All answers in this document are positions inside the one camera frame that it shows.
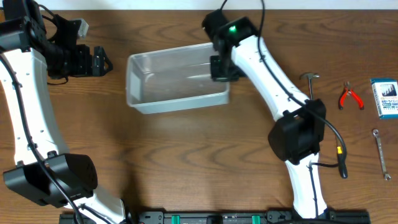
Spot blue white cardboard box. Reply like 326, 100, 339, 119
370, 78, 397, 119

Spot clear plastic storage container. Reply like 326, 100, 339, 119
126, 42, 229, 114

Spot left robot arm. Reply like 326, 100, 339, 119
1, 1, 127, 223

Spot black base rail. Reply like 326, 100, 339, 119
58, 210, 371, 224

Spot small black-handled claw hammer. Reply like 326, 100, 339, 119
300, 72, 320, 100

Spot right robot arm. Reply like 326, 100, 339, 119
201, 9, 327, 219

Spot black yellow screwdriver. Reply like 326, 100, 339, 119
336, 146, 348, 179

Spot red-handled cutting pliers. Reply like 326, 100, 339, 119
338, 82, 364, 110

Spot left black cable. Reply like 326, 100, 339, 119
0, 52, 88, 224

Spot silver combination wrench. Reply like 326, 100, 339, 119
372, 129, 392, 181

